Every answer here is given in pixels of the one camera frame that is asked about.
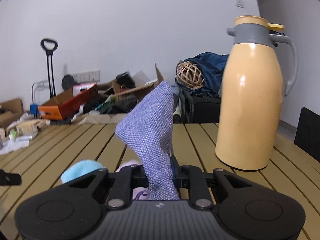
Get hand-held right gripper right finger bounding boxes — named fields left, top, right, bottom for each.
left=171, top=156, right=253, bottom=210

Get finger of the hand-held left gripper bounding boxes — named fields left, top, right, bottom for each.
left=0, top=169, right=22, bottom=186

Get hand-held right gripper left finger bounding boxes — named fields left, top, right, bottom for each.
left=67, top=166, right=148, bottom=209

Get purple woven pouch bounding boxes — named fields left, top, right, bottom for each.
left=115, top=81, right=180, bottom=201

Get white tissue paper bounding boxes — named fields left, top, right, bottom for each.
left=0, top=140, right=30, bottom=155

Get light blue plush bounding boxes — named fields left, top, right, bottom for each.
left=61, top=160, right=107, bottom=183

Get cream packet box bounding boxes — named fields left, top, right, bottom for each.
left=15, top=124, right=38, bottom=137

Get olive folding table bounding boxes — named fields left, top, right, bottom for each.
left=0, top=123, right=320, bottom=240

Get black suitcase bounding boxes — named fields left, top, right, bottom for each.
left=180, top=90, right=222, bottom=124

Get large brown cardboard box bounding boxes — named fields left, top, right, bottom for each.
left=0, top=97, right=24, bottom=128

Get black cloth pile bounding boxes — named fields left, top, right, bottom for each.
left=82, top=97, right=138, bottom=115

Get orange cardboard box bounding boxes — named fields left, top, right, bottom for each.
left=37, top=82, right=98, bottom=120

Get yellow thermos jug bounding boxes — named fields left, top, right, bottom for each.
left=215, top=16, right=299, bottom=172

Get black pouch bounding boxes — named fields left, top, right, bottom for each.
left=115, top=72, right=137, bottom=87

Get open brown cardboard box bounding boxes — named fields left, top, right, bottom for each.
left=96, top=63, right=165, bottom=100

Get wicker ball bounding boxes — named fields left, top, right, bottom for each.
left=176, top=60, right=204, bottom=90

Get black bag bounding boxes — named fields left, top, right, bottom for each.
left=62, top=74, right=79, bottom=90

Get dark blue cloth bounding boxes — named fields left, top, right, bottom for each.
left=182, top=52, right=229, bottom=98

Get black folding chair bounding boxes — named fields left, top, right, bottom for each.
left=294, top=107, right=320, bottom=163

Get white metal stool frame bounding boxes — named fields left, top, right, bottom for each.
left=31, top=80, right=50, bottom=105

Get white wall sockets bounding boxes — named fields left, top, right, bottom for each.
left=72, top=69, right=100, bottom=83

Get black cart handle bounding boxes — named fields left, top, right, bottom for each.
left=40, top=39, right=58, bottom=98

